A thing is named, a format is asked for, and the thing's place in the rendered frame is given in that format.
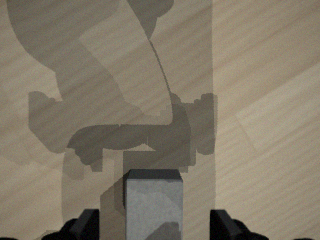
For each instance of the grey cube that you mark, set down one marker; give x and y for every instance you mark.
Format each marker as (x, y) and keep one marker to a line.
(154, 205)

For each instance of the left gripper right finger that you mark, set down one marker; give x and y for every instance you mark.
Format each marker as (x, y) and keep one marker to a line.
(222, 227)

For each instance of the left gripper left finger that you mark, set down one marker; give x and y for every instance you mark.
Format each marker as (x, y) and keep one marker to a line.
(86, 227)

